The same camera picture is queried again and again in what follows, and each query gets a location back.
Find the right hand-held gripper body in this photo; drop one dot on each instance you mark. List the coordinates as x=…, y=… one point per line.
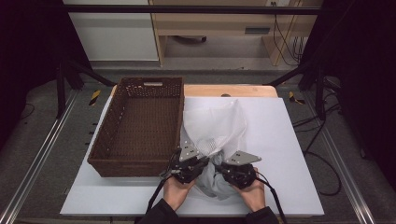
x=239, y=174

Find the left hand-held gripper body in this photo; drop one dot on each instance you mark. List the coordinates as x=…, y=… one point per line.
x=186, y=168

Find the grey garment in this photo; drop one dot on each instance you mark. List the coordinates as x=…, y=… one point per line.
x=214, y=185

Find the white mesh laundry bag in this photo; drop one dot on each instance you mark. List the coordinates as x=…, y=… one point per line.
x=214, y=127

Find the brown wicker basket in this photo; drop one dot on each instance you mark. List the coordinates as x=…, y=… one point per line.
x=140, y=124

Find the person's left hand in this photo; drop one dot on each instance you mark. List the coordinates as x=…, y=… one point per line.
x=176, y=193

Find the person's right hand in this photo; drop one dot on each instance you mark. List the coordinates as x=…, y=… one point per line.
x=256, y=196

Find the white foam board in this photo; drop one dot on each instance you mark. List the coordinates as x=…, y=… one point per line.
x=280, y=130

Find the wooden table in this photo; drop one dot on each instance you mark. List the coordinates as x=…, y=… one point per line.
x=243, y=90

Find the black metal stand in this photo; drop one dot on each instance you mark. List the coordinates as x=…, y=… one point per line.
x=61, y=90
x=320, y=93

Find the wooden desk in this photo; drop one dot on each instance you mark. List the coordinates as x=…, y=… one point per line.
x=218, y=23

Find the white cabinet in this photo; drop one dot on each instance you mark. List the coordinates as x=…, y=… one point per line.
x=115, y=37

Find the black horizontal bar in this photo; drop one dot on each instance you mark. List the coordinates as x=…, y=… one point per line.
x=186, y=9

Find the black curtain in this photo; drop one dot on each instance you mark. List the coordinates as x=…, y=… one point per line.
x=364, y=62
x=28, y=46

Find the metal floor rail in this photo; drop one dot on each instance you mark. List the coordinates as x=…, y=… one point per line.
x=37, y=158
x=345, y=174

